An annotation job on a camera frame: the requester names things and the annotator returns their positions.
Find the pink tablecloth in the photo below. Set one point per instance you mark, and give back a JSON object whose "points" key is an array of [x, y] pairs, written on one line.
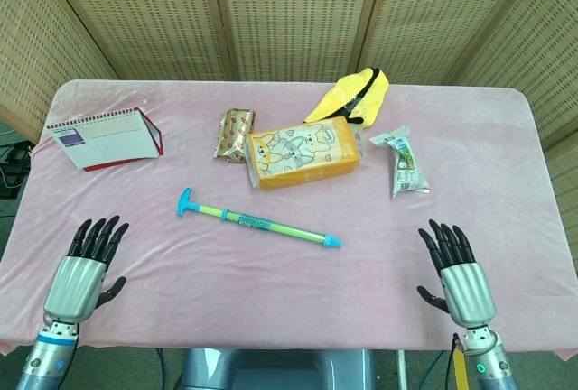
{"points": [[271, 295]]}

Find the clear tube with blue liquid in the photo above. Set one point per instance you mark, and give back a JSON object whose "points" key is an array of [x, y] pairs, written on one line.
{"points": [[289, 231]]}

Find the red white desk calendar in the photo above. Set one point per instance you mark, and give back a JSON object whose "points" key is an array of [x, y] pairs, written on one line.
{"points": [[108, 142]]}

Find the orange bunny tissue pack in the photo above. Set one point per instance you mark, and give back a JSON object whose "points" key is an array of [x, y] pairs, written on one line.
{"points": [[302, 155]]}

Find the gold red snack packet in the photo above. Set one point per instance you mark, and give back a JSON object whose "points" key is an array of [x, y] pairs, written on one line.
{"points": [[235, 135]]}

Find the bamboo folding screen panel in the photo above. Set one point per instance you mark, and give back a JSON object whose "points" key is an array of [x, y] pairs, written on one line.
{"points": [[429, 15], [293, 15], [542, 47], [27, 47], [135, 15]]}

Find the white table leg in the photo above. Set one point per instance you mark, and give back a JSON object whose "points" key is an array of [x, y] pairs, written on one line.
{"points": [[401, 369]]}

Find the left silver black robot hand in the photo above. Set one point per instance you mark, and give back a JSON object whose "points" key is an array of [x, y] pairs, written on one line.
{"points": [[74, 286]]}

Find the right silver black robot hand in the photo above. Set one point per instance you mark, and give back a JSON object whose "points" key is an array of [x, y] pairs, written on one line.
{"points": [[467, 293]]}

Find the white green snack packet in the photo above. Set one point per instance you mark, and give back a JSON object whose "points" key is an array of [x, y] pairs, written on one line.
{"points": [[406, 164]]}

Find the yellow tag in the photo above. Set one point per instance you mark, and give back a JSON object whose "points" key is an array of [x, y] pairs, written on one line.
{"points": [[459, 369]]}

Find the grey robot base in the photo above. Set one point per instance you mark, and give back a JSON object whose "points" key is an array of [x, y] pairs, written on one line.
{"points": [[280, 369]]}

